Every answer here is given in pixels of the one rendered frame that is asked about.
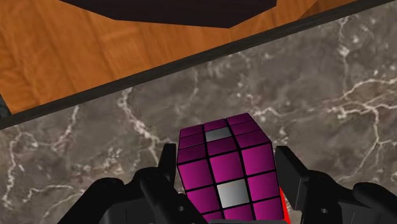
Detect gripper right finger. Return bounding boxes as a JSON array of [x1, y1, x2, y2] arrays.
[[274, 145, 397, 224]]

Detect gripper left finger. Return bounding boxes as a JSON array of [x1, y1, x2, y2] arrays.
[[57, 143, 208, 224]]

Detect magenta puzzle cube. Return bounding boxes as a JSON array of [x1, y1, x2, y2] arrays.
[[176, 112, 291, 224]]

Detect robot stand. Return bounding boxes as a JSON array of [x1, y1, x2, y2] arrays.
[[59, 0, 278, 29]]

